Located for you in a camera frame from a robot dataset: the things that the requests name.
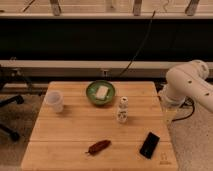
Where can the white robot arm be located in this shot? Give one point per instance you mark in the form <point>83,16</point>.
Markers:
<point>188,80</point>

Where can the small white bottle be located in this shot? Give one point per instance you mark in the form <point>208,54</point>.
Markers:
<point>122,111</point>

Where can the white block in bowl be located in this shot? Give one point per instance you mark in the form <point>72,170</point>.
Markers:
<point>101,92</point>

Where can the green bowl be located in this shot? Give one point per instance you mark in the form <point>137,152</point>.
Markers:
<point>92,89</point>

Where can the translucent plastic cup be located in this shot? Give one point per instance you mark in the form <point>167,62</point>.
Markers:
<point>54,99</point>

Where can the brown sausage-shaped object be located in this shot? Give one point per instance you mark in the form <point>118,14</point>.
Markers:
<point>98,146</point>

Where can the black smartphone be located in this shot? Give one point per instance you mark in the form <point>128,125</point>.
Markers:
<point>149,145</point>

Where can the black office chair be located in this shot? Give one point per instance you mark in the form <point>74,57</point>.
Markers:
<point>18,99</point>

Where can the wall power outlet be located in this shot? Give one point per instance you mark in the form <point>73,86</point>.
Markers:
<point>105,72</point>

